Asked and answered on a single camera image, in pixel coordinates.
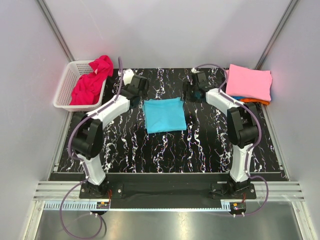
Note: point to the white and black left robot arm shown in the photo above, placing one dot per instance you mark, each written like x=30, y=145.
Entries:
x=86, y=140

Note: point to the aluminium frame rail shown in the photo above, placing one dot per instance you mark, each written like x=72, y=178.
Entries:
x=277, y=190

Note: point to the blue folded t shirt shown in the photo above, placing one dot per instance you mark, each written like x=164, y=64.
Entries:
x=238, y=97

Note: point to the pink folded t shirt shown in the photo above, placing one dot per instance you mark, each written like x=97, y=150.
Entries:
x=249, y=83

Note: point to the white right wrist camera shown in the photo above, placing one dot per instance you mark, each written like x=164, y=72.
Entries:
x=195, y=71

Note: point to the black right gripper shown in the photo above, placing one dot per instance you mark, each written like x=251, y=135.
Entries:
x=187, y=86

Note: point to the red t shirt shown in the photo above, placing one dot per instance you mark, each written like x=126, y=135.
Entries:
x=88, y=87

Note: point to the black marbled table mat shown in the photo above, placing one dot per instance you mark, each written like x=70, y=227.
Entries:
x=202, y=148

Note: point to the cyan t shirt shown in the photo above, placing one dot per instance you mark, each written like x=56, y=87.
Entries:
x=164, y=115

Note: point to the orange folded t shirt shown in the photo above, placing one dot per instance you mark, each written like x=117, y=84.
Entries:
x=254, y=100

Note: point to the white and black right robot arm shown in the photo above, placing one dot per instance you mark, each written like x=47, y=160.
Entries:
x=243, y=127

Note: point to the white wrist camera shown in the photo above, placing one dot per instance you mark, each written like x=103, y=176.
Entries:
x=195, y=71
x=127, y=75

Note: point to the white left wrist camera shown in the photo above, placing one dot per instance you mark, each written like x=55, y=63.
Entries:
x=127, y=75

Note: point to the white plastic basket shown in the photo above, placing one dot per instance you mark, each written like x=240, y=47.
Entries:
x=63, y=96

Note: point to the white slotted cable duct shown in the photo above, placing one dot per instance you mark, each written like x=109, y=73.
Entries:
x=77, y=205

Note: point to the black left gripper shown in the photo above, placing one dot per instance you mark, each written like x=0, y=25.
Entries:
x=126, y=87

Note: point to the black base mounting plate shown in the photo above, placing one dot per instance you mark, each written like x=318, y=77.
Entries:
x=166, y=190

